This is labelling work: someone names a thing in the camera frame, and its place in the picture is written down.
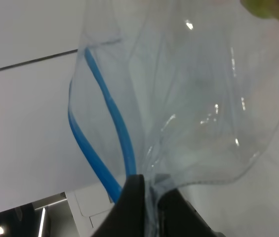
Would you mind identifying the purple eggplant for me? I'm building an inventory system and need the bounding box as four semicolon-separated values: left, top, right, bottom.
240;0;279;21

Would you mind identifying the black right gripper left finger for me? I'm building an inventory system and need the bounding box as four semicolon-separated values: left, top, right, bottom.
92;174;145;237

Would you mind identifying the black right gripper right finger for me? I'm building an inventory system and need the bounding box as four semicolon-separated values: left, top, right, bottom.
158;189;224;237

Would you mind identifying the clear plastic zip bag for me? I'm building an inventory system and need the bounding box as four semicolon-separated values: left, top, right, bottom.
68;0;279;237

